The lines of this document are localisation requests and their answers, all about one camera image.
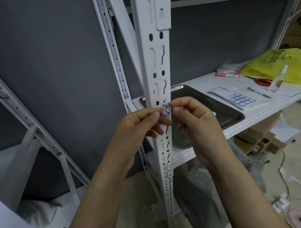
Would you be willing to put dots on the grey pen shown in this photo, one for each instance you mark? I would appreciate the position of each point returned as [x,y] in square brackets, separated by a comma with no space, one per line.
[258,92]

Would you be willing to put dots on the torn blue-edged label piece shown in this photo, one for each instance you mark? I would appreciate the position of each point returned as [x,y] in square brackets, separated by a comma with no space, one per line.
[165,112]

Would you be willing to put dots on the white metal shelving rack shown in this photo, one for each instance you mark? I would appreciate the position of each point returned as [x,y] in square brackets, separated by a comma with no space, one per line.
[200,81]

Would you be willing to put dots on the red scissors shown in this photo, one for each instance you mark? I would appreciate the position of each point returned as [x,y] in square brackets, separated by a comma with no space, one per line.
[264,81]

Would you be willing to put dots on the white paper pad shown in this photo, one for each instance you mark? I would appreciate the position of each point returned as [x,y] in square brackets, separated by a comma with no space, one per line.
[244,90]

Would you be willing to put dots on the brown cardboard box piece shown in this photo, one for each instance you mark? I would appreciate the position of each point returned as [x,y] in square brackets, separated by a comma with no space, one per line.
[251,136]

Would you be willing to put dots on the person's left hand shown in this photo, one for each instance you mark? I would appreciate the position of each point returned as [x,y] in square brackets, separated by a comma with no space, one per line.
[129,143]

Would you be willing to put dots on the white paper sheet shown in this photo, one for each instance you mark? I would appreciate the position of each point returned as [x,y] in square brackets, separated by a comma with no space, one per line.
[285,131]

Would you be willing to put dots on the person's grey clothing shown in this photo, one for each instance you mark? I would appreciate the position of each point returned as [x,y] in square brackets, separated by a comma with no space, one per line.
[235,164]

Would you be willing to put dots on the person's right hand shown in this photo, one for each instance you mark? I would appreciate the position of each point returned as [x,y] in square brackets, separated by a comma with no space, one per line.
[204,131]

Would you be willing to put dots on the person's right forearm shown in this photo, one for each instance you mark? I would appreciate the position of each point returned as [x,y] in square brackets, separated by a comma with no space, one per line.
[247,197]

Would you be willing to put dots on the pink packet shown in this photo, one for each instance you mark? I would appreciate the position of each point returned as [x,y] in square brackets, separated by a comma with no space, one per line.
[228,73]

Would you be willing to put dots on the pink round disc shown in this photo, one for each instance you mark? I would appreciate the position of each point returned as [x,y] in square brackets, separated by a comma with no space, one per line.
[295,218]

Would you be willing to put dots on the white torn paper strip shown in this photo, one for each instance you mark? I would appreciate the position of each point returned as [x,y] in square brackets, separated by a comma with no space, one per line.
[288,175]

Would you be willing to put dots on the white power strip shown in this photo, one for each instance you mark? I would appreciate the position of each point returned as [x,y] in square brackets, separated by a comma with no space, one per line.
[282,203]

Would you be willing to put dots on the white perforated shelf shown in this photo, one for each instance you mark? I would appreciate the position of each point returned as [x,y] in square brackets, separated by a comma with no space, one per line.
[147,68]

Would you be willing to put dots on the cardboard box with dark print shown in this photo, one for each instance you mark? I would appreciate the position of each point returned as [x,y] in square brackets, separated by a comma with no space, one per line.
[294,37]

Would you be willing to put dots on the sheet of blue-bordered labels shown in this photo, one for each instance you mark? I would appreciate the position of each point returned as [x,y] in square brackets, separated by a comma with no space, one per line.
[218,91]

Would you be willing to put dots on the clear spray bottle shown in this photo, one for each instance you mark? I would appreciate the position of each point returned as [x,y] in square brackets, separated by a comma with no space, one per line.
[277,81]

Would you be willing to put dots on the yellow-green plastic bag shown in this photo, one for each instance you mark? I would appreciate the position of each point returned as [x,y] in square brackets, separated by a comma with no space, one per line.
[268,67]

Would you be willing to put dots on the steel tray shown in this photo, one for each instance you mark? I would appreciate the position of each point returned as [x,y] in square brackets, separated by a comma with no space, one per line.
[225,110]

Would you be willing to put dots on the white-grey cloth bundle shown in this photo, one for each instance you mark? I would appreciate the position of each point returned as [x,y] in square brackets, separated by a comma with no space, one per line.
[40,211]

